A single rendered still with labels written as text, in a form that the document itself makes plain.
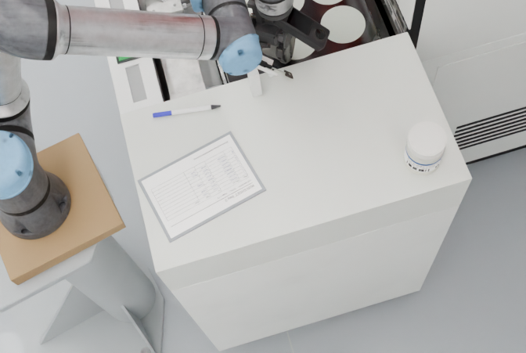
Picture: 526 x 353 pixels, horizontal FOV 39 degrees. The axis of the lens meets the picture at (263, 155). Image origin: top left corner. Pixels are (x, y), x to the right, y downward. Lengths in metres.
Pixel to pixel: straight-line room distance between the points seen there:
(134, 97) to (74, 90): 1.22
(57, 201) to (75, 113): 1.15
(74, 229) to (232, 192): 0.37
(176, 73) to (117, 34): 0.51
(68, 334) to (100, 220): 0.90
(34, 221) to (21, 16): 0.56
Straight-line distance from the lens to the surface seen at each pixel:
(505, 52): 1.85
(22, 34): 1.14
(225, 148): 1.48
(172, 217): 1.44
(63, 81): 2.82
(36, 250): 1.62
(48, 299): 2.50
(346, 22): 1.69
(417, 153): 1.37
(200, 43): 1.23
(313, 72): 1.54
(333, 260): 1.67
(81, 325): 2.45
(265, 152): 1.47
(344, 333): 2.34
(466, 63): 1.82
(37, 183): 1.51
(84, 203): 1.63
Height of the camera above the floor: 2.30
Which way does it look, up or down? 66 degrees down
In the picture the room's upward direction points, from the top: 11 degrees counter-clockwise
